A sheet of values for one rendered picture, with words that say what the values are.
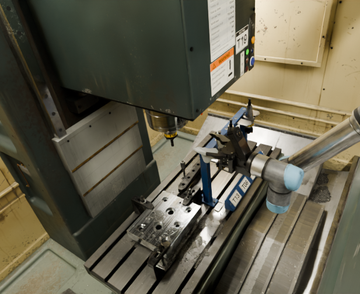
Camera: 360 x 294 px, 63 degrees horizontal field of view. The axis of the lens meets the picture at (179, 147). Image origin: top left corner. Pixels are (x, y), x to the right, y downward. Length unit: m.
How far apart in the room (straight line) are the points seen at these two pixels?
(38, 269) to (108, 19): 1.52
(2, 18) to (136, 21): 0.52
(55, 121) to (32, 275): 1.02
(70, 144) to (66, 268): 0.84
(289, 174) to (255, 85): 1.22
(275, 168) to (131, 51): 0.56
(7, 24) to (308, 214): 1.66
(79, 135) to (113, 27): 0.62
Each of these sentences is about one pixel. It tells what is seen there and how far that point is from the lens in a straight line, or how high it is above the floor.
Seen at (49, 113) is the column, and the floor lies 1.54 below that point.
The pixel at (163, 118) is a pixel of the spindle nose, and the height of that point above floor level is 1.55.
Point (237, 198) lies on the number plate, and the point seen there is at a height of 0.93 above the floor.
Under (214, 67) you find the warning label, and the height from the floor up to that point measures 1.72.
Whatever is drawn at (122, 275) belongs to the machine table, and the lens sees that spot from 1.42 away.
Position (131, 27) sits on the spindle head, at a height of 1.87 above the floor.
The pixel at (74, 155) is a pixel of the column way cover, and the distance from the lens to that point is 1.42.
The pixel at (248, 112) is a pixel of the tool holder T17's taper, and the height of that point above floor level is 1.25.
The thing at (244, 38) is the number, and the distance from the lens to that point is 1.11.
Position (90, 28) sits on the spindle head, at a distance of 1.02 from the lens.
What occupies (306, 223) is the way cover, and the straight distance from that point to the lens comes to 1.79.
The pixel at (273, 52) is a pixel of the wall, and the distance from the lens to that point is 1.95.
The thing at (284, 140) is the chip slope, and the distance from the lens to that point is 2.15.
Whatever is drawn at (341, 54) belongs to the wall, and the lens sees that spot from 1.87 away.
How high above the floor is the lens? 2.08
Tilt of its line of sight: 36 degrees down
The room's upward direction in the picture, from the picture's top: 8 degrees counter-clockwise
